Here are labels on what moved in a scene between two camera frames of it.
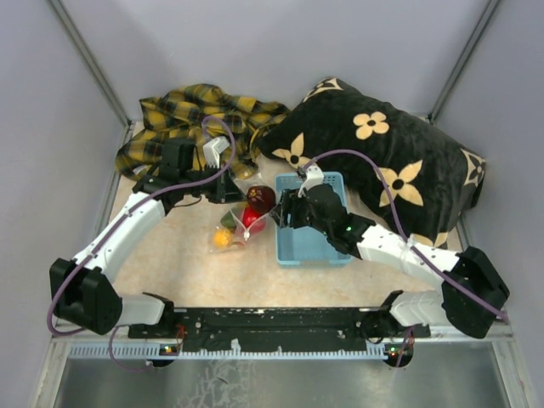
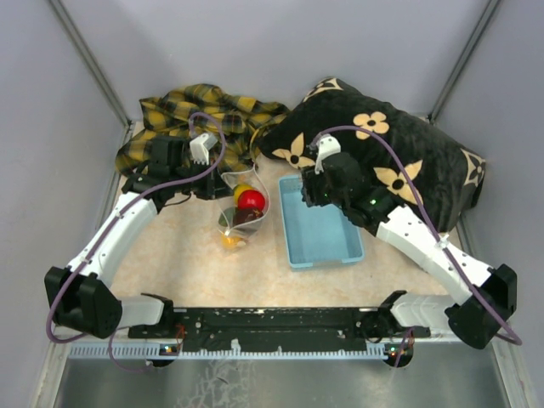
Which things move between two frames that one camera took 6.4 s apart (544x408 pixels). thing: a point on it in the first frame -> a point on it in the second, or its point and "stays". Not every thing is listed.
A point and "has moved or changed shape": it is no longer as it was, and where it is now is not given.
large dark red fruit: (261, 198) -> (245, 215)
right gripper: (290, 204) -> (310, 180)
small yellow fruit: (222, 239) -> (232, 242)
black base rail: (284, 329) stays
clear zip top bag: (245, 221) has moved or changed shape
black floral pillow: (402, 171) stays
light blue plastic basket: (299, 246) has moved or changed shape
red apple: (253, 219) -> (251, 199)
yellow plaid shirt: (221, 127) stays
